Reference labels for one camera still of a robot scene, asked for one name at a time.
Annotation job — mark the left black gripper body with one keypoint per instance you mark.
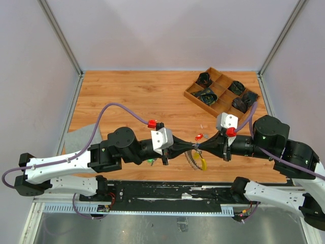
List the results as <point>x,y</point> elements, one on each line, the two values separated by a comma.
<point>145,155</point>

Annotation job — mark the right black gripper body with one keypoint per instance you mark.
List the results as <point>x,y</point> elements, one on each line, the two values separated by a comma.
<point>241,144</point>

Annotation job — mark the red tagged key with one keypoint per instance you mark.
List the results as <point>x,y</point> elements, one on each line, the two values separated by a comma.
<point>199,137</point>

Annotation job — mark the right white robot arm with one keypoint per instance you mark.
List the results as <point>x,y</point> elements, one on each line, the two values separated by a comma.
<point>296,160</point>

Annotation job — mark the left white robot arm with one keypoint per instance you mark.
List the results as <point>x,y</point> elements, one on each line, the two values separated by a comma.
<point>59,174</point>

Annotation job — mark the green tagged key lower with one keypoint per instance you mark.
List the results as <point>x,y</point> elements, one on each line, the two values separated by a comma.
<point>151,161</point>

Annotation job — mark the rolled dark tie right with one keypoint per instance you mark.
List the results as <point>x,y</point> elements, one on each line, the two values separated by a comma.
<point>245,102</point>

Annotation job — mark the rolled dark tie front-left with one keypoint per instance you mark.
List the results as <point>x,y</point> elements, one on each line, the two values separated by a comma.
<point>207,96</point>

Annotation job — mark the wooden compartment tray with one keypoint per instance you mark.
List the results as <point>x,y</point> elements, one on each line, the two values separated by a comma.
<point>220,84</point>

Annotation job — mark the rolled dark tie top-right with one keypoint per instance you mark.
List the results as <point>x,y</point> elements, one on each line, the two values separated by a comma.
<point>237,88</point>

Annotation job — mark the rolled dark tie top-left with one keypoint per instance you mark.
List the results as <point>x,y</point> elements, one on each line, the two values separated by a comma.
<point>204,80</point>

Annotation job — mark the grey felt pad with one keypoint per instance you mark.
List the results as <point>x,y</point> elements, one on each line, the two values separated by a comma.
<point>76,140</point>

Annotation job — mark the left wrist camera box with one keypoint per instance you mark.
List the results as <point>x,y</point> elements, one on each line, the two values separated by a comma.
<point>161,139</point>

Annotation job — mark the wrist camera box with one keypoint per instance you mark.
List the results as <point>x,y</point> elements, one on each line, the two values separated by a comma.
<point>161,139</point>
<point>229,122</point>

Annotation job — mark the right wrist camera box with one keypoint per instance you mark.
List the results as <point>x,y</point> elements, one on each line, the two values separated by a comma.
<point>229,122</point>

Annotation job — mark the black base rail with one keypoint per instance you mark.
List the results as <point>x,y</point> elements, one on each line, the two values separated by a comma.
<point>165,196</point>

